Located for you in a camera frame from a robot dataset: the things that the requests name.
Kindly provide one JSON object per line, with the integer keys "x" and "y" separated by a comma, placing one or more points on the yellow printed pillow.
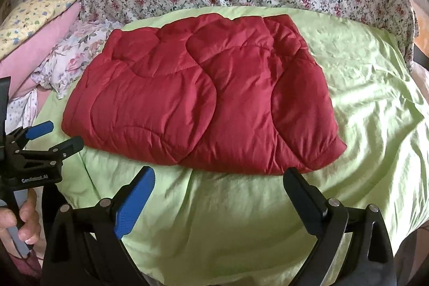
{"x": 33, "y": 18}

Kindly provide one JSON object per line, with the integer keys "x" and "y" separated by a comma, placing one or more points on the light green bedsheet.
{"x": 234, "y": 222}

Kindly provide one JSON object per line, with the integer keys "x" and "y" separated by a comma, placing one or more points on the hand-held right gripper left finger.
{"x": 134, "y": 202}

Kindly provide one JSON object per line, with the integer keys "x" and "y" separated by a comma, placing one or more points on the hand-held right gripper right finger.
{"x": 303, "y": 199}

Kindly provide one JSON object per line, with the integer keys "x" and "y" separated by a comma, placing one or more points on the pink pillow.
{"x": 43, "y": 44}

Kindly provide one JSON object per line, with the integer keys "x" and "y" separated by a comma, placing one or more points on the person's left hand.
{"x": 30, "y": 219}

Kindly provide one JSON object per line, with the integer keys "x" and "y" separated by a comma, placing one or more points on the red quilted blanket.
{"x": 201, "y": 88}

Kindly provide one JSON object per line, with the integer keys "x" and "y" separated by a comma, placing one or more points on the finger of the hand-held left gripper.
{"x": 67, "y": 145}
{"x": 40, "y": 131}

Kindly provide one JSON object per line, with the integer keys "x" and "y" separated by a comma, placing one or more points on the pale floral pillow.
{"x": 73, "y": 54}

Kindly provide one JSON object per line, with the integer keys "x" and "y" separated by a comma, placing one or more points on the white dotted cloth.
{"x": 21, "y": 108}

